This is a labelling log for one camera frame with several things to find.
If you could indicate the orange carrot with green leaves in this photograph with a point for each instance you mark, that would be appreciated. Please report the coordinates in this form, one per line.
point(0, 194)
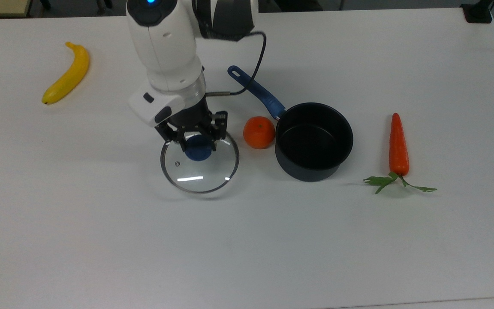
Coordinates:
point(398, 148)

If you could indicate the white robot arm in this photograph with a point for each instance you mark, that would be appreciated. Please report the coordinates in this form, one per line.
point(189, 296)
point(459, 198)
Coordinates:
point(165, 47)

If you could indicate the yellow banana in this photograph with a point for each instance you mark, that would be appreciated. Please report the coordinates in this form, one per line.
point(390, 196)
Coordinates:
point(67, 78)

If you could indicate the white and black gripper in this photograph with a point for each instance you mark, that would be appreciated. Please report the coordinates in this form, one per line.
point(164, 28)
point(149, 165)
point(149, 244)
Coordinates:
point(161, 107)

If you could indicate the orange mandarin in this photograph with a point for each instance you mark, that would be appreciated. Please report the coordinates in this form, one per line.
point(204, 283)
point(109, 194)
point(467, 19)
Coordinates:
point(259, 132)

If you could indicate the black clamp mount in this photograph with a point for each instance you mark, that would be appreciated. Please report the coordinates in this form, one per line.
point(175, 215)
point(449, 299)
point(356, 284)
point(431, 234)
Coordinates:
point(478, 13)

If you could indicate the glass lid with blue knob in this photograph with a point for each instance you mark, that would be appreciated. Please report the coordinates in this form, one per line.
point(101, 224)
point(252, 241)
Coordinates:
point(200, 167)

